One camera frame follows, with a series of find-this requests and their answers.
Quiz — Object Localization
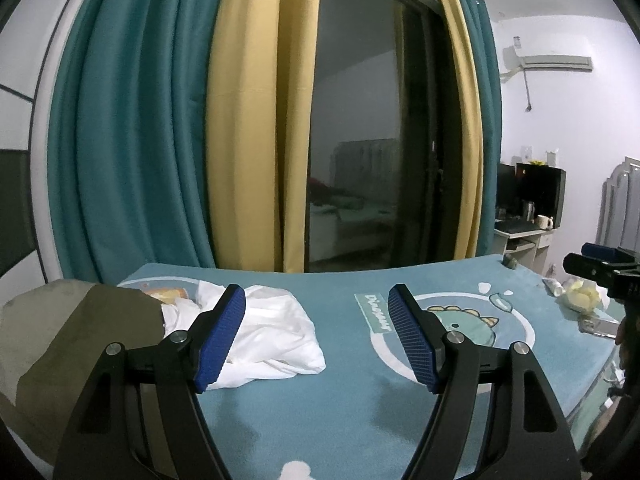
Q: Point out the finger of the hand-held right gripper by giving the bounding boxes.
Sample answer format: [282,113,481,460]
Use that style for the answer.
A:
[562,254,608,278]
[580,242,633,263]

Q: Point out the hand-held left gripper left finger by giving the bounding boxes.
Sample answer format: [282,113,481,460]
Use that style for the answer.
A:
[52,284,247,480]

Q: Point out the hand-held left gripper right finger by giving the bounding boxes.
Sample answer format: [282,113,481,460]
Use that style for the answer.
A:
[387,283,583,480]

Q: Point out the white shirt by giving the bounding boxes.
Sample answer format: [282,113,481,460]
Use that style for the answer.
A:
[160,280,327,391]

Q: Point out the yellow plastic bag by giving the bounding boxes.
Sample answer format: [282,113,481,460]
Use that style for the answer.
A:
[559,280,603,313]

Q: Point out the grey padded headboard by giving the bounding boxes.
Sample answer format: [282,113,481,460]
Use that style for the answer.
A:
[595,155,640,251]

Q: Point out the white computer desk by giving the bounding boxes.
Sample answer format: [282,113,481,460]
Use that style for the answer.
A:
[494,217,558,263]

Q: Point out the black monitor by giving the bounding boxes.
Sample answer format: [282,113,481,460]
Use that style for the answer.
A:
[515,162,567,228]

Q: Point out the teal printed blanket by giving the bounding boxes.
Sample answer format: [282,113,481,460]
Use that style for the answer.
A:
[117,254,621,480]

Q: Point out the black computer tower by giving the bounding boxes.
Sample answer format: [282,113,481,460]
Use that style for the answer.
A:
[497,162,517,221]

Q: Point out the narrow teal curtain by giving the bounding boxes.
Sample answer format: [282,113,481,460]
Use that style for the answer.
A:
[460,0,503,258]

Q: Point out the narrow yellow curtain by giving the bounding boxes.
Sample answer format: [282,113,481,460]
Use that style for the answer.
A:
[427,0,486,261]

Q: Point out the white air conditioner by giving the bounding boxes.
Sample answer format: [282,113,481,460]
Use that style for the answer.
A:
[502,45,593,81]

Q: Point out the wide teal curtain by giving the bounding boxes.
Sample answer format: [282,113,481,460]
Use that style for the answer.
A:
[47,0,231,283]

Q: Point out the glass sliding door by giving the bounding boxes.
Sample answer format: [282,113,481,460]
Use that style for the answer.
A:
[305,0,461,273]

